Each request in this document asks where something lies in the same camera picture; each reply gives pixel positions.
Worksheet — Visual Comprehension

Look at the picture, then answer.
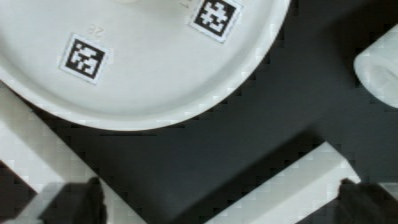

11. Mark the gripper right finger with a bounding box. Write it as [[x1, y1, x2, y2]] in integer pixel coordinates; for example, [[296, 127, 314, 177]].
[[335, 179, 398, 224]]

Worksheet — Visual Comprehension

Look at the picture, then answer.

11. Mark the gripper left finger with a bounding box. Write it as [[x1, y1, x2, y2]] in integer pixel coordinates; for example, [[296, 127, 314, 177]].
[[16, 176, 108, 224]]

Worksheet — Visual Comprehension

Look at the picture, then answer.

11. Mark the white cylindrical table leg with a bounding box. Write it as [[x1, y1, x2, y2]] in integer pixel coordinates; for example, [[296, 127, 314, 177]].
[[353, 24, 398, 109]]

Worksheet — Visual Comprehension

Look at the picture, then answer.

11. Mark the white round table top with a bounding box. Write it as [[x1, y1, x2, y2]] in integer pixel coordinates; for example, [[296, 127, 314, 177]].
[[0, 0, 291, 131]]

